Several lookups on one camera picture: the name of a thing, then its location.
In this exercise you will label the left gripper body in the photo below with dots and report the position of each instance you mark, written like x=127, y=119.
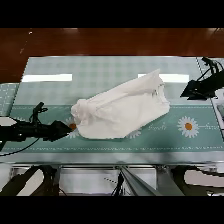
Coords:
x=60, y=130

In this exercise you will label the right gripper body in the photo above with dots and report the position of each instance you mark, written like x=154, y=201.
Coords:
x=196, y=90

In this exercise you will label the white shirt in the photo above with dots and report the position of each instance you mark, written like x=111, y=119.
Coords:
x=123, y=110

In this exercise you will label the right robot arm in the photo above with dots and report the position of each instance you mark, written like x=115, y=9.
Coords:
x=215, y=83

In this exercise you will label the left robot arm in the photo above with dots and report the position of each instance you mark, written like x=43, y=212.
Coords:
x=23, y=130

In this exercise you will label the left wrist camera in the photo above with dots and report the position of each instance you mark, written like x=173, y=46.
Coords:
x=37, y=111

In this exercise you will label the silver frame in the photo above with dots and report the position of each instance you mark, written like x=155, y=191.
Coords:
x=140, y=186

